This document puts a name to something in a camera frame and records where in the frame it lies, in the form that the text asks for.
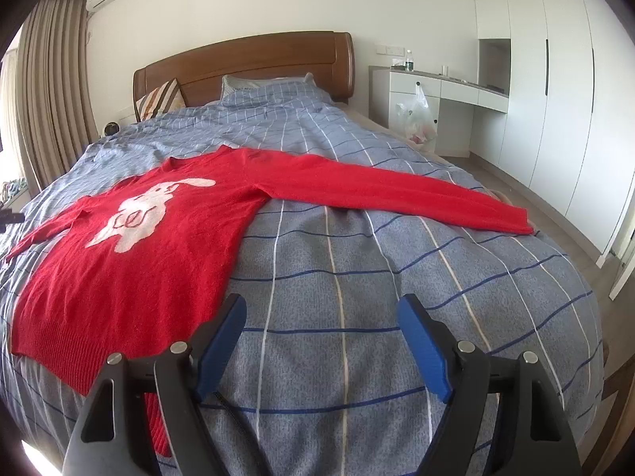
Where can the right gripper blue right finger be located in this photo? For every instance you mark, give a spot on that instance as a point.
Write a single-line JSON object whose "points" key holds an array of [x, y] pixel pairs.
{"points": [[531, 433]]}

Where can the white wardrobe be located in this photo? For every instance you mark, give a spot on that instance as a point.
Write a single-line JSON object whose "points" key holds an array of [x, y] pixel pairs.
{"points": [[568, 134]]}

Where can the white plastic bag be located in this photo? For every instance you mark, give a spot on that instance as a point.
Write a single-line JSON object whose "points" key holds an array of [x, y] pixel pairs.
{"points": [[415, 120]]}

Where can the grey plaid pillow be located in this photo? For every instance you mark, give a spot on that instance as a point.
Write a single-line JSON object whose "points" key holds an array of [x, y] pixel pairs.
{"points": [[270, 86]]}

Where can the white desk with drawers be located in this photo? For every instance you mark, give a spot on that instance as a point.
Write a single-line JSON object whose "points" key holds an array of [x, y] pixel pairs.
{"points": [[452, 103]]}

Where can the brown wooden headboard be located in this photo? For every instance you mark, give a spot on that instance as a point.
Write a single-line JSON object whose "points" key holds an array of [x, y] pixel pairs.
{"points": [[328, 55]]}

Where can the white wall socket panel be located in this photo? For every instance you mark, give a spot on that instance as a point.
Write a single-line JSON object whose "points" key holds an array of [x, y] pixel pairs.
{"points": [[395, 51]]}

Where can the window sill clutter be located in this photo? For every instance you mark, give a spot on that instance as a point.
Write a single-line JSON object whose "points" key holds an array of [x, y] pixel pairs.
{"points": [[11, 188]]}

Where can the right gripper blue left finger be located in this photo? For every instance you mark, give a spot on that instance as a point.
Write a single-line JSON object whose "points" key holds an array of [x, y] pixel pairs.
{"points": [[112, 436]]}

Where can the beige curtain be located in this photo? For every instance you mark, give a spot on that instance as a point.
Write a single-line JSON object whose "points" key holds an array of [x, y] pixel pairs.
{"points": [[55, 122]]}

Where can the striped brown cushion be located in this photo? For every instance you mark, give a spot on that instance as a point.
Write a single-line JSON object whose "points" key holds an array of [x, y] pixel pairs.
{"points": [[161, 100]]}

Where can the red sweater with white rabbit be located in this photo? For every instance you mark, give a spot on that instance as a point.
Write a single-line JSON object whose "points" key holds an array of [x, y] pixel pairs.
{"points": [[141, 265]]}

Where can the plastic water bottle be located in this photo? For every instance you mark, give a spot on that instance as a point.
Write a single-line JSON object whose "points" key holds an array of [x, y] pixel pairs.
{"points": [[409, 60]]}

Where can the grey plaid duvet cover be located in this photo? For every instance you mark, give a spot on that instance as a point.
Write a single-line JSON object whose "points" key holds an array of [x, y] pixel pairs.
{"points": [[322, 374]]}

